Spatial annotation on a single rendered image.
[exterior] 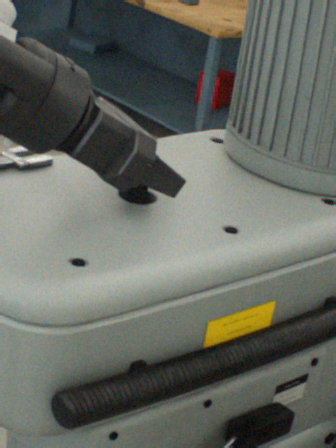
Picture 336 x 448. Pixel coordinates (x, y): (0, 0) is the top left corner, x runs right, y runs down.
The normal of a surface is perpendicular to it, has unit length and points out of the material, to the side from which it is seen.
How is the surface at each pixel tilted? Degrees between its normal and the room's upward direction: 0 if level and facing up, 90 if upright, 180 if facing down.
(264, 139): 90
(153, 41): 90
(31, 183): 0
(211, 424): 90
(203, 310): 90
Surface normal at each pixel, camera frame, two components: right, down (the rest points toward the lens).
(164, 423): 0.65, 0.40
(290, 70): -0.57, 0.26
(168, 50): -0.75, 0.17
